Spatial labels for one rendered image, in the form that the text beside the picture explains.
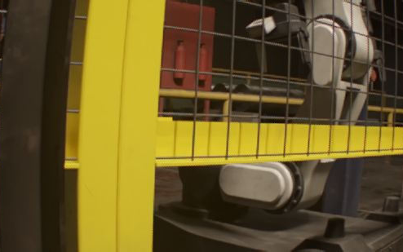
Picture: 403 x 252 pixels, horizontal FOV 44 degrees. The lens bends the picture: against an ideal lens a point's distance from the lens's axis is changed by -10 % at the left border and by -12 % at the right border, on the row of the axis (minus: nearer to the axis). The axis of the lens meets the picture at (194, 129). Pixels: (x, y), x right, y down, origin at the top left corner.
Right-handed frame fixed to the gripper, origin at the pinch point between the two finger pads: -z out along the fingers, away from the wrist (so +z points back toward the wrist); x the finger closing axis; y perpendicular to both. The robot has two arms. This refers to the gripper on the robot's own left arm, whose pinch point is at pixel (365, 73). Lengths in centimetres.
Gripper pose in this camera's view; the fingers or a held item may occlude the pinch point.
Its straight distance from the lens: 147.9
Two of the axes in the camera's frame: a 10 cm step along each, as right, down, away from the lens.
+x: 7.4, -1.2, -6.6
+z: -0.9, -9.9, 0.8
